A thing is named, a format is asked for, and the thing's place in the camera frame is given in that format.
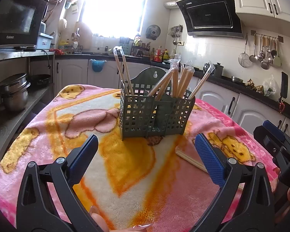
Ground black power cord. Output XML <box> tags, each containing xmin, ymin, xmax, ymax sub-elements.
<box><xmin>36</xmin><ymin>49</ymin><xmax>51</xmax><ymax>69</ymax></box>

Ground row of hanging kitchen utensils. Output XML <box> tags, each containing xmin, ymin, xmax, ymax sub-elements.
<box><xmin>238</xmin><ymin>32</ymin><xmax>283</xmax><ymax>70</ymax></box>

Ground coiled water hoses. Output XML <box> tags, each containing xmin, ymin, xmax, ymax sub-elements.
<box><xmin>42</xmin><ymin>0</ymin><xmax>66</xmax><ymax>23</ymax></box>

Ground dark green plastic utensil basket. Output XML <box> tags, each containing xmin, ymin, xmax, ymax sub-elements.
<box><xmin>119</xmin><ymin>67</ymin><xmax>196</xmax><ymax>141</ymax></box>

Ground blue plastic bag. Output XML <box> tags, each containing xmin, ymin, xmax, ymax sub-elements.
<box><xmin>89</xmin><ymin>59</ymin><xmax>107</xmax><ymax>73</ymax></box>

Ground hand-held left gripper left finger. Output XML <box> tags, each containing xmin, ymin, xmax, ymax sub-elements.
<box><xmin>16</xmin><ymin>135</ymin><xmax>107</xmax><ymax>232</ymax></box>

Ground ginger roots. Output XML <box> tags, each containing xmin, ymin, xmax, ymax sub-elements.
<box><xmin>244</xmin><ymin>78</ymin><xmax>265</xmax><ymax>93</ymax></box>

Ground clear plastic bag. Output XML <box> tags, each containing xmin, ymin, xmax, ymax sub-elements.
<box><xmin>263</xmin><ymin>74</ymin><xmax>281</xmax><ymax>98</ymax></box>

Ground group of sauce bottles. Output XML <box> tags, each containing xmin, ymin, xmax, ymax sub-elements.
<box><xmin>151</xmin><ymin>45</ymin><xmax>176</xmax><ymax>63</ymax></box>

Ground metal kettle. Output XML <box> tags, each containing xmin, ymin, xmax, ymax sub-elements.
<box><xmin>203</xmin><ymin>63</ymin><xmax>214</xmax><ymax>76</ymax></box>

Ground small wall fan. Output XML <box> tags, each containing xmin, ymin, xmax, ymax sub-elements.
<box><xmin>146</xmin><ymin>25</ymin><xmax>161</xmax><ymax>40</ymax></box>

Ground single wooden chopstick pair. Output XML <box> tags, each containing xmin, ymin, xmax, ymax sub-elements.
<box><xmin>119</xmin><ymin>46</ymin><xmax>135</xmax><ymax>94</ymax></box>
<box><xmin>113</xmin><ymin>46</ymin><xmax>130</xmax><ymax>95</ymax></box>
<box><xmin>175</xmin><ymin>147</ymin><xmax>209</xmax><ymax>173</ymax></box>

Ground small hanging utensils set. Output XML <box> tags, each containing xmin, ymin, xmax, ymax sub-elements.
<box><xmin>168</xmin><ymin>25</ymin><xmax>183</xmax><ymax>45</ymax></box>

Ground black range hood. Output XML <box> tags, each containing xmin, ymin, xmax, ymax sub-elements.
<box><xmin>176</xmin><ymin>0</ymin><xmax>243</xmax><ymax>39</ymax></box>

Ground stacked steel pots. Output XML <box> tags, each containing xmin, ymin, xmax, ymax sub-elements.
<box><xmin>0</xmin><ymin>73</ymin><xmax>31</xmax><ymax>112</ymax></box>

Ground person's left hand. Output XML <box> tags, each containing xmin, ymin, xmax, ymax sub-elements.
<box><xmin>89</xmin><ymin>205</ymin><xmax>152</xmax><ymax>232</ymax></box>

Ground metal kitchen shelf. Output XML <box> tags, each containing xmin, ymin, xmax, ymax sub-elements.
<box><xmin>0</xmin><ymin>48</ymin><xmax>56</xmax><ymax>165</ymax></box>

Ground wooden cutting board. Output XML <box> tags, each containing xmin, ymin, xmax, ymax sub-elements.
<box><xmin>75</xmin><ymin>21</ymin><xmax>93</xmax><ymax>47</ymax></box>

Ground silver exhaust duct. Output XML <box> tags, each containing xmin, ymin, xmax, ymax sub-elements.
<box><xmin>163</xmin><ymin>0</ymin><xmax>195</xmax><ymax>9</ymax></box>

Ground blue-grey storage box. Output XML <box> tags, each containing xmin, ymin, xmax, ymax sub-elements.
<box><xmin>36</xmin><ymin>32</ymin><xmax>54</xmax><ymax>50</ymax></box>

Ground black kitchen countertop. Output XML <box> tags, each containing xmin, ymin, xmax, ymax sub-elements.
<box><xmin>54</xmin><ymin>52</ymin><xmax>290</xmax><ymax>124</ymax></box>

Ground black microwave oven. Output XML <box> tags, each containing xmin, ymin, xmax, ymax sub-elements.
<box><xmin>0</xmin><ymin>0</ymin><xmax>47</xmax><ymax>51</ymax></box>

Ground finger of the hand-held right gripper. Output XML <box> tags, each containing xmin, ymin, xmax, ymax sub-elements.
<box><xmin>273</xmin><ymin>146</ymin><xmax>290</xmax><ymax>170</ymax></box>
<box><xmin>254</xmin><ymin>120</ymin><xmax>290</xmax><ymax>154</ymax></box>

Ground pink printed bear blanket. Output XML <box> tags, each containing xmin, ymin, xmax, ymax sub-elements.
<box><xmin>0</xmin><ymin>84</ymin><xmax>281</xmax><ymax>232</ymax></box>

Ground bunch of chopsticks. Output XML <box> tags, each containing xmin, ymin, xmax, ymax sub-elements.
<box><xmin>147</xmin><ymin>58</ymin><xmax>212</xmax><ymax>100</ymax></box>

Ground pale green spice rack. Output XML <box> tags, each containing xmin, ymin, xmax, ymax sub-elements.
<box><xmin>119</xmin><ymin>37</ymin><xmax>132</xmax><ymax>55</ymax></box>

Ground black frying pan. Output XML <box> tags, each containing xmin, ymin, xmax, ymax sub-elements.
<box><xmin>29</xmin><ymin>74</ymin><xmax>51</xmax><ymax>87</ymax></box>

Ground kitchen window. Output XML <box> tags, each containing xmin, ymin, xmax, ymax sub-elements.
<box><xmin>78</xmin><ymin>0</ymin><xmax>151</xmax><ymax>38</ymax></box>

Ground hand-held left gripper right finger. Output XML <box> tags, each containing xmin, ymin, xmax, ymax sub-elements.
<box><xmin>191</xmin><ymin>133</ymin><xmax>275</xmax><ymax>232</ymax></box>

